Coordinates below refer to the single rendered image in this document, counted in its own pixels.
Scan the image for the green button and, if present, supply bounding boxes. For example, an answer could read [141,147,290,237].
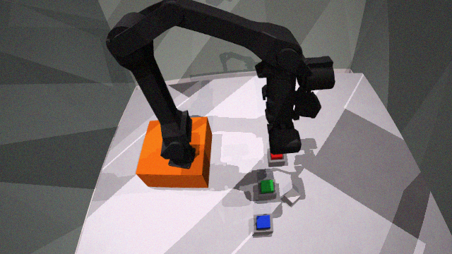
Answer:
[258,179,277,200]

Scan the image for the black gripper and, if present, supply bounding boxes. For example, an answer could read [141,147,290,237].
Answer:
[262,85,302,155]

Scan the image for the blue button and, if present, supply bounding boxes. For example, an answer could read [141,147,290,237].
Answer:
[253,213,273,234]

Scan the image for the red button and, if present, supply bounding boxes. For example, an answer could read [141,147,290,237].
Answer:
[267,148,285,167]

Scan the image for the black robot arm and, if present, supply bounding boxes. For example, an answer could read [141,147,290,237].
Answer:
[106,0,335,169]

